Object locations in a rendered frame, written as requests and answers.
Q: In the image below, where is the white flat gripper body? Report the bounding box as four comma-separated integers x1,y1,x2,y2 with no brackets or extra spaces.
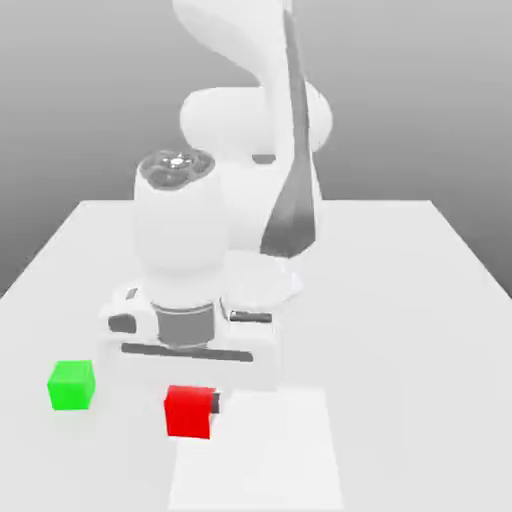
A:
97,334,280,394

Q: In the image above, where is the small red cube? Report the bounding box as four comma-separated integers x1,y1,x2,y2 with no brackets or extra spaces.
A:
163,384,218,441

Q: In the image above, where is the small green cube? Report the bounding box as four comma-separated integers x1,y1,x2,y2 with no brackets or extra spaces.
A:
46,359,97,412

